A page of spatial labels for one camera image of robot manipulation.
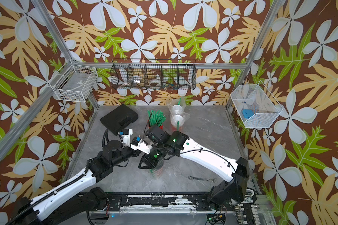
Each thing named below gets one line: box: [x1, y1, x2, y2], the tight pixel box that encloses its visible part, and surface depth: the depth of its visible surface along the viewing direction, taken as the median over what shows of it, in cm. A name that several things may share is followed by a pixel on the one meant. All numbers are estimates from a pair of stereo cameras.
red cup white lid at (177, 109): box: [171, 104, 184, 116], surface depth 95 cm
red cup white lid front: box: [170, 114, 185, 132], surface depth 91 cm
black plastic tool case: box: [99, 104, 139, 136], surface depth 108 cm
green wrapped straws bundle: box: [146, 109, 167, 129], surface depth 93 cm
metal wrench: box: [187, 175, 218, 184], surface depth 84 cm
